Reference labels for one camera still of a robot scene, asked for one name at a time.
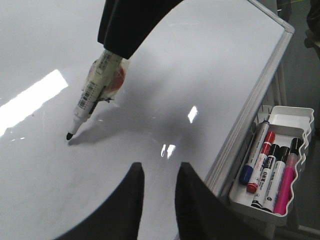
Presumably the white marker tray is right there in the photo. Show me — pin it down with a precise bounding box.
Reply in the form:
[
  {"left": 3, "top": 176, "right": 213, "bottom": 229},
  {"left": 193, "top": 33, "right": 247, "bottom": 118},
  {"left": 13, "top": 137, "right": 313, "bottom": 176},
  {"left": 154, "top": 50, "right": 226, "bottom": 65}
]
[{"left": 228, "top": 105, "right": 315, "bottom": 227}]

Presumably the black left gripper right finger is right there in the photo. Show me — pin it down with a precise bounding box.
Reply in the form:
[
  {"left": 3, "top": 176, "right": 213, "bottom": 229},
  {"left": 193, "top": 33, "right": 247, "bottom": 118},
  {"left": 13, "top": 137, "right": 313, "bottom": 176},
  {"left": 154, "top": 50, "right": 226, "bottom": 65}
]
[{"left": 174, "top": 162, "right": 266, "bottom": 240}]

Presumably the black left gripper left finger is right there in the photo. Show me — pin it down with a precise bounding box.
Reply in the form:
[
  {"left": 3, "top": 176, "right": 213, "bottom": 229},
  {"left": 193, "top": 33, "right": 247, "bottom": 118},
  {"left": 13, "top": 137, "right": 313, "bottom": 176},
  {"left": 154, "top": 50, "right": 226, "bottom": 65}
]
[{"left": 58, "top": 162, "right": 145, "bottom": 240}]

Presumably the pink highlighter marker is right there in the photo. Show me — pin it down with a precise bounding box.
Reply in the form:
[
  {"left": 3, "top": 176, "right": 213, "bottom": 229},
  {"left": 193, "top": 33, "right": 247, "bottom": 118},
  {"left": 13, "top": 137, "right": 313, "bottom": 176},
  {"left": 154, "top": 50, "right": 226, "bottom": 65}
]
[{"left": 273, "top": 152, "right": 298, "bottom": 215}]

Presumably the black whiteboard marker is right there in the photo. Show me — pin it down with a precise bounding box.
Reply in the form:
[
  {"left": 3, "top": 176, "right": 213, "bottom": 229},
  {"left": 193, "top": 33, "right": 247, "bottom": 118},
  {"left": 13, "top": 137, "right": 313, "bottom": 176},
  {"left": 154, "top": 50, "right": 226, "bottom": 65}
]
[{"left": 66, "top": 50, "right": 123, "bottom": 141}]

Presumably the red capped marker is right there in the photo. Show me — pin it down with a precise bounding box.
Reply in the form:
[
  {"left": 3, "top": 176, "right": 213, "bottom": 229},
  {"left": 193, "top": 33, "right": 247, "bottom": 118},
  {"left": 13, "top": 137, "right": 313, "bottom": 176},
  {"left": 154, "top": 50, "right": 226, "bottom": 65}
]
[{"left": 246, "top": 131, "right": 276, "bottom": 194}]

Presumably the blue capped marker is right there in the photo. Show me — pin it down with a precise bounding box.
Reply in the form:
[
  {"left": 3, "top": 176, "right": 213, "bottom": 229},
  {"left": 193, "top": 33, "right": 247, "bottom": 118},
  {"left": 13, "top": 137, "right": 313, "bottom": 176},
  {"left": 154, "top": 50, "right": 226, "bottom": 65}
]
[{"left": 239, "top": 120, "right": 270, "bottom": 185}]

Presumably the black capped marker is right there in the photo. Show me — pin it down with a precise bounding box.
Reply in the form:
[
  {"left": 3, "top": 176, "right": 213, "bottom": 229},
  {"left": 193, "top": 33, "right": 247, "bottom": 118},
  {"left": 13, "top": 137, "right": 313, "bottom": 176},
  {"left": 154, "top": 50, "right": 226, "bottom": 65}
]
[
  {"left": 262, "top": 146, "right": 290, "bottom": 213},
  {"left": 251, "top": 144, "right": 280, "bottom": 209},
  {"left": 290, "top": 137, "right": 304, "bottom": 156}
]

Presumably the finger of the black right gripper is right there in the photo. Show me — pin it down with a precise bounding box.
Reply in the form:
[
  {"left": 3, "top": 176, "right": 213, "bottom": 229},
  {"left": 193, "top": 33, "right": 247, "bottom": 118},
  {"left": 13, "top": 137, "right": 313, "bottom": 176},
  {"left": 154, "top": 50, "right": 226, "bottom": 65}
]
[{"left": 97, "top": 0, "right": 181, "bottom": 60}]

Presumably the red magnet taped to marker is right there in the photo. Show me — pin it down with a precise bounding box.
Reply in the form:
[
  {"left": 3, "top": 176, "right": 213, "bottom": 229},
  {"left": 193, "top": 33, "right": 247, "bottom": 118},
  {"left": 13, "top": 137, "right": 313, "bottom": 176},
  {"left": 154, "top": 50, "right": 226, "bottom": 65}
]
[{"left": 97, "top": 59, "right": 130, "bottom": 102}]

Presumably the white whiteboard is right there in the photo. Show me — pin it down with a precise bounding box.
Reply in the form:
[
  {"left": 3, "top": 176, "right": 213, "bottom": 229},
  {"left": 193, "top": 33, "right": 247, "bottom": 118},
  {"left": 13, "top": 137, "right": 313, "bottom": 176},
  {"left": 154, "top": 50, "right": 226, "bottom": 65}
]
[{"left": 0, "top": 0, "right": 294, "bottom": 240}]

